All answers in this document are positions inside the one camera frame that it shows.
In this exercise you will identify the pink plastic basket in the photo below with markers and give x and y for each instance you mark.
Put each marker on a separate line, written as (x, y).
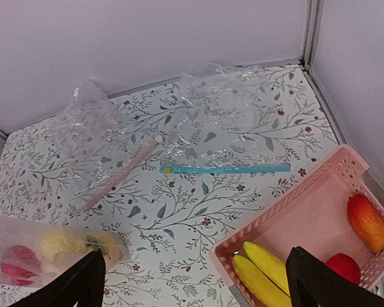
(312, 214)

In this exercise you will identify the crumpled clear bag right back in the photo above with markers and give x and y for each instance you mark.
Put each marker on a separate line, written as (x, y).
(222, 124)

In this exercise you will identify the right aluminium post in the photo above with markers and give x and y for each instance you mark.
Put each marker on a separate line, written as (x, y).
(312, 31)

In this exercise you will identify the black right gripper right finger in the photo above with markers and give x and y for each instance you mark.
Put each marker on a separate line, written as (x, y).
(312, 283)

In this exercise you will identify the clear zip top bag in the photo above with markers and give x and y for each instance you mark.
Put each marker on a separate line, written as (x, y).
(29, 233)

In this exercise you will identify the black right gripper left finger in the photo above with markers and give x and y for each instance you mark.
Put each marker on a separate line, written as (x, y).
(80, 285)

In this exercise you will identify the clear bag at back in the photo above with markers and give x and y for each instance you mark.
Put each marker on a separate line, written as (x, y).
(98, 144)

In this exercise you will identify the yellow toy lemon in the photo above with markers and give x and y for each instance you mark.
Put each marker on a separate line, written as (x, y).
(64, 247)

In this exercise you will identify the orange toy fruit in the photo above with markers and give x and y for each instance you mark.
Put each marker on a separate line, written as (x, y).
(366, 222)

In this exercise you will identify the red toy apple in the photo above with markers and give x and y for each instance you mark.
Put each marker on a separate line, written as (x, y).
(345, 266)

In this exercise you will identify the yellow toy banana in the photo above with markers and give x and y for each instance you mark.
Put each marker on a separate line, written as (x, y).
(263, 274)

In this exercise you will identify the floral tablecloth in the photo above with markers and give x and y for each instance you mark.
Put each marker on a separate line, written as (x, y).
(170, 222)

